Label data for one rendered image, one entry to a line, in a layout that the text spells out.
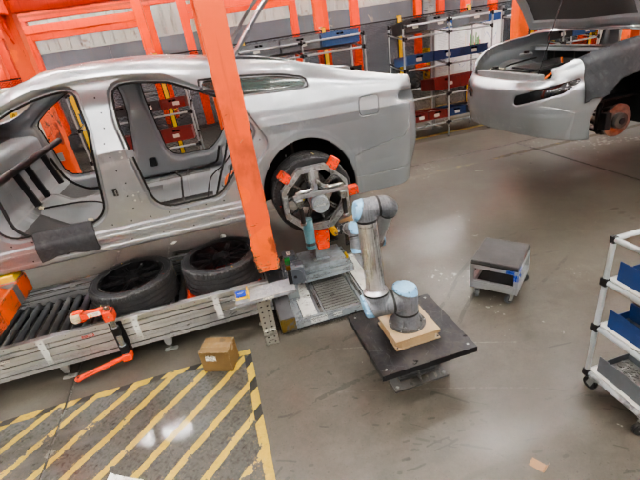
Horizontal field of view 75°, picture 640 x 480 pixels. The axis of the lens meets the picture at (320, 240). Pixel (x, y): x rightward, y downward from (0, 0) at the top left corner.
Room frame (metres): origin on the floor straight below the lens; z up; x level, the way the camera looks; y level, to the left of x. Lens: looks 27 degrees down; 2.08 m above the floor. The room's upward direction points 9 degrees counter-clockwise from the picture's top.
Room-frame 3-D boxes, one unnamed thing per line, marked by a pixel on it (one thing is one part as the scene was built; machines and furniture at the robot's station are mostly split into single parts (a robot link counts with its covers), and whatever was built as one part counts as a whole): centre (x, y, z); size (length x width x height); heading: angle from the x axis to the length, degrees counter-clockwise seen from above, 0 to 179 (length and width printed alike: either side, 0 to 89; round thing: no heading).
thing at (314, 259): (3.35, 0.02, 0.32); 0.40 x 0.30 x 0.28; 101
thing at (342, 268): (3.35, 0.01, 0.13); 0.50 x 0.36 x 0.10; 101
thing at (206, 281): (3.14, 0.85, 0.39); 0.66 x 0.66 x 0.24
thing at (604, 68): (4.00, -2.95, 1.36); 0.71 x 0.30 x 0.51; 101
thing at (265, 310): (2.55, 0.48, 0.21); 0.10 x 0.10 x 0.42; 11
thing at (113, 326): (2.53, 1.57, 0.30); 0.09 x 0.05 x 0.50; 101
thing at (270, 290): (2.55, 0.45, 0.44); 0.43 x 0.17 x 0.03; 101
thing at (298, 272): (3.09, 0.28, 0.26); 0.42 x 0.18 x 0.35; 11
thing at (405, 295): (2.08, -0.45, 0.55); 0.17 x 0.15 x 0.18; 96
